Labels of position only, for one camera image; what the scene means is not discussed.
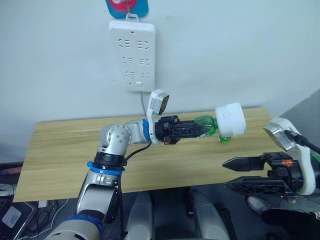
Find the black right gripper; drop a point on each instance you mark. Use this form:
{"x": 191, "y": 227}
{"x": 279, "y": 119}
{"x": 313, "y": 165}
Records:
{"x": 287, "y": 175}

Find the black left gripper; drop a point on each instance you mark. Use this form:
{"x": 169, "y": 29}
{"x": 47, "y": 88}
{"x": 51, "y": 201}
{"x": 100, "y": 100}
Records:
{"x": 166, "y": 131}

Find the green liquid bottle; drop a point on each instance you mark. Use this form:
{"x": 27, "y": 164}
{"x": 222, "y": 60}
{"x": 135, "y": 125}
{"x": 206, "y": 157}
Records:
{"x": 207, "y": 123}

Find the white mosquito repellent heater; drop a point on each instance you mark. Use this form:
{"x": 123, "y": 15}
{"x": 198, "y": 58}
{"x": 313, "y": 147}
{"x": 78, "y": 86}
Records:
{"x": 231, "y": 120}

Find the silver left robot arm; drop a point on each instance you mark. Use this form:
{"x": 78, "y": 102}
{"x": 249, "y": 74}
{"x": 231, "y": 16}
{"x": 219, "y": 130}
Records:
{"x": 93, "y": 192}

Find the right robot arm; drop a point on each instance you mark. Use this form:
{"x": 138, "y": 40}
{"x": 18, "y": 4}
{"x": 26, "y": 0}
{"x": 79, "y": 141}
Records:
{"x": 317, "y": 170}

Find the white power strip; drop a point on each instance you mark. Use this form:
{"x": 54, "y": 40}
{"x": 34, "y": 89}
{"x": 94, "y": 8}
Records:
{"x": 132, "y": 56}

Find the white rounded object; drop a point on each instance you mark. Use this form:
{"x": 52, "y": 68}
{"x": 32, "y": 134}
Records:
{"x": 6, "y": 190}

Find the black device with white sticker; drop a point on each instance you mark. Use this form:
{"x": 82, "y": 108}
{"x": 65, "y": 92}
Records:
{"x": 12, "y": 218}

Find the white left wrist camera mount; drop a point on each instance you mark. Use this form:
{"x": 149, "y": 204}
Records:
{"x": 156, "y": 105}

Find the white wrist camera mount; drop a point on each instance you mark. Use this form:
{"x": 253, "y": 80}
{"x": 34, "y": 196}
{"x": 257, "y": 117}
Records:
{"x": 303, "y": 160}
{"x": 156, "y": 105}

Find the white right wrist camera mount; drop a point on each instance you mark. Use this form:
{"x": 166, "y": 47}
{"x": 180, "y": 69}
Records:
{"x": 303, "y": 160}

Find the blue and pink wall hook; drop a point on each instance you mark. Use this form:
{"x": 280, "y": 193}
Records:
{"x": 127, "y": 7}

